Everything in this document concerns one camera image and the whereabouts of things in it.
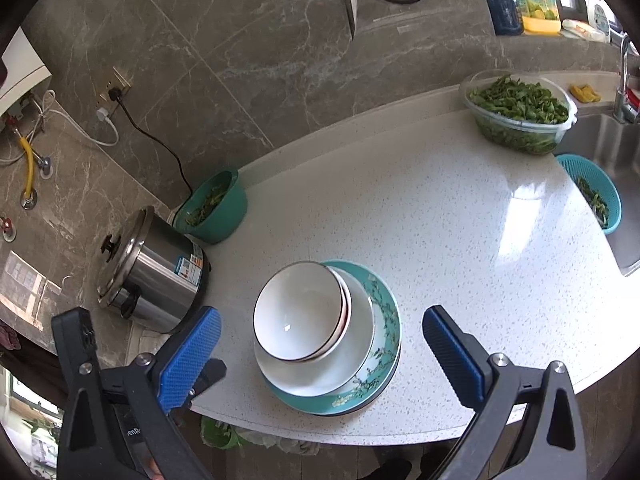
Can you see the small white bowl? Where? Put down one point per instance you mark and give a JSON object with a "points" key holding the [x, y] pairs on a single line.
{"points": [[349, 300]]}

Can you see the kitchen scissors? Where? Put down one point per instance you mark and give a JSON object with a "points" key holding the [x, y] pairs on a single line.
{"points": [[348, 7]]}

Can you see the wall power socket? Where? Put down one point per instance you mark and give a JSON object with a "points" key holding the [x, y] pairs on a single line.
{"points": [[120, 80]]}

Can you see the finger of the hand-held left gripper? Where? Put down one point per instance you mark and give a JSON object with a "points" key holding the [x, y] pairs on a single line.
{"points": [[212, 372], [75, 335]]}

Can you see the stainless steel sink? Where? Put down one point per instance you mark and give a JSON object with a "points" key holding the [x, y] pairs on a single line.
{"points": [[625, 185]]}

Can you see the green leafy vegetables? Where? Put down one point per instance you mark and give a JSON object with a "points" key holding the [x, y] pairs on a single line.
{"points": [[515, 100]]}

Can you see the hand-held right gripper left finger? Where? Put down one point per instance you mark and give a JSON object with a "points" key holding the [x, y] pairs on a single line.
{"points": [[190, 355]]}

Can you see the chrome faucet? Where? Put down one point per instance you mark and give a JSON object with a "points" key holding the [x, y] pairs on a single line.
{"points": [[620, 105]]}

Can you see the teal floral plate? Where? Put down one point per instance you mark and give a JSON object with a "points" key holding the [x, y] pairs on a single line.
{"points": [[382, 320], [385, 384]]}

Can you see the white water heater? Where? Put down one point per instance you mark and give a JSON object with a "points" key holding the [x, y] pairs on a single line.
{"points": [[25, 75]]}

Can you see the yellow cloth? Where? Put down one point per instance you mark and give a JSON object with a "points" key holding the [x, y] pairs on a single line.
{"points": [[585, 92]]}

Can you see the yellow oil bottle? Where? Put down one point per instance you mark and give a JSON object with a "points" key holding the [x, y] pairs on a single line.
{"points": [[540, 15]]}

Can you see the stainless steel rice cooker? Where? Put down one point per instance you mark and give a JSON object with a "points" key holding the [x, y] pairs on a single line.
{"points": [[160, 280]]}

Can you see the blue mug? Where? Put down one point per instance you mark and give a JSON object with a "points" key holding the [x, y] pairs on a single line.
{"points": [[505, 15]]}

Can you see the large white bowl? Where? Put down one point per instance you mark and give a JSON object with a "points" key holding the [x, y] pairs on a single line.
{"points": [[320, 375]]}

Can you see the teal colander basket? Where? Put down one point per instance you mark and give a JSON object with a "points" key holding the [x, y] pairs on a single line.
{"points": [[612, 210]]}

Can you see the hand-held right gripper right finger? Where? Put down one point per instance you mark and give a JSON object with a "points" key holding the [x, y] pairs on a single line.
{"points": [[452, 355]]}

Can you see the green plastic bowl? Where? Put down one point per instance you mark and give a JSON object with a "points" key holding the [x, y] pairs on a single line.
{"points": [[225, 215]]}

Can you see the plastic bag of greens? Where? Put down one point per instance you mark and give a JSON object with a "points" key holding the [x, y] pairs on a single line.
{"points": [[220, 435]]}

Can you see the clear plastic container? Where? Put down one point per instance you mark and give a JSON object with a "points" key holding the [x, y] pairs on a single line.
{"points": [[520, 135]]}

